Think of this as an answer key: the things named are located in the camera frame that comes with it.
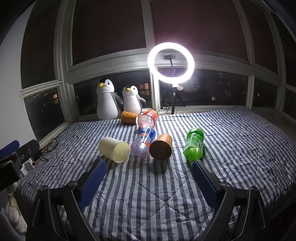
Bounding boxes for large penguin plush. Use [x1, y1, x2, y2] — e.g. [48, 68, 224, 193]
[96, 78, 123, 120]

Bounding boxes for red orange tea bottle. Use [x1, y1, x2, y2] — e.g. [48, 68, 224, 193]
[137, 109, 158, 128]

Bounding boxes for white ring light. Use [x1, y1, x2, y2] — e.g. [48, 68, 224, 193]
[147, 42, 195, 87]

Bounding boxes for black phone holder clamp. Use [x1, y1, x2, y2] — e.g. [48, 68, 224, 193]
[164, 54, 176, 77]

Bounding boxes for blue orange soda bottle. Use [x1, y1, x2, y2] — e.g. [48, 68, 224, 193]
[130, 126, 156, 158]

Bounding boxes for striped blue white quilt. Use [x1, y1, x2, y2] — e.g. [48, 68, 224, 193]
[18, 105, 296, 241]

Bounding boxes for green plastic bottle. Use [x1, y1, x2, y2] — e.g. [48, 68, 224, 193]
[183, 128, 204, 163]

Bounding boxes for orange cup far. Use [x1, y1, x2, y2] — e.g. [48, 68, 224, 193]
[121, 111, 139, 125]

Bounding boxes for black cable on left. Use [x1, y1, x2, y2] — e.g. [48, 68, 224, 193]
[32, 138, 58, 162]

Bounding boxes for small penguin plush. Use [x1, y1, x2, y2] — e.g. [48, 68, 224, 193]
[122, 85, 146, 115]

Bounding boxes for black tripod stand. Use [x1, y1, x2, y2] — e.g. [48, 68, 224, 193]
[161, 85, 186, 114]

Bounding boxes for cream white plastic cup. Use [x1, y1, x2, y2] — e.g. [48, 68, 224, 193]
[98, 137, 130, 163]

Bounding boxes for copper brown cup near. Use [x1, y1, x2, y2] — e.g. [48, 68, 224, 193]
[149, 133, 172, 161]

